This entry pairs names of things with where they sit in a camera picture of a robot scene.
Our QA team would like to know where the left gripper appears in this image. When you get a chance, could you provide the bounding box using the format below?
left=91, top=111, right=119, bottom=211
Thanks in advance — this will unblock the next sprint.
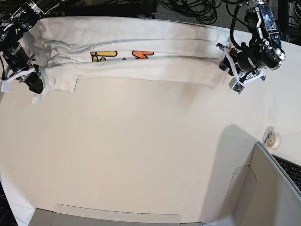
left=228, top=47, right=260, bottom=77

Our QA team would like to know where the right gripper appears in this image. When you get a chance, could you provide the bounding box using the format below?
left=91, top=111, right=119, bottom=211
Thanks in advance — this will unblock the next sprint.
left=20, top=65, right=44, bottom=94

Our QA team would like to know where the white printed t-shirt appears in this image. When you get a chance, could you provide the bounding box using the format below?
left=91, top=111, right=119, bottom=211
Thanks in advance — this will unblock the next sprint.
left=24, top=16, right=230, bottom=103

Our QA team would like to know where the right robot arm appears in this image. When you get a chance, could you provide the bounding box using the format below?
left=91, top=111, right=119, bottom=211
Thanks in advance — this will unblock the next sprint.
left=0, top=0, right=61, bottom=94

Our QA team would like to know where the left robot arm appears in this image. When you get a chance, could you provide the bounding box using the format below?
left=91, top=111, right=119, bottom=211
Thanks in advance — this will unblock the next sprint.
left=222, top=0, right=285, bottom=80

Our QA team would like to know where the clear tape roll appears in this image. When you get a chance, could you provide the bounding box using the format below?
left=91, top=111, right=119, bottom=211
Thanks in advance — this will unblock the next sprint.
left=262, top=126, right=281, bottom=151

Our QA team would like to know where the black keyboard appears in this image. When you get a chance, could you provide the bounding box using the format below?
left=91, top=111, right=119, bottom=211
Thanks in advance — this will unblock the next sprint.
left=273, top=155, right=301, bottom=190

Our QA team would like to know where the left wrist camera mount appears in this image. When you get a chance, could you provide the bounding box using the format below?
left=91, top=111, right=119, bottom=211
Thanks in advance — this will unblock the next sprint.
left=216, top=43, right=266, bottom=94

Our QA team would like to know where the black cable bundle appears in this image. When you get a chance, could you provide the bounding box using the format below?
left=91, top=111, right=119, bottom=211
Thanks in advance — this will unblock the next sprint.
left=159, top=0, right=219, bottom=25

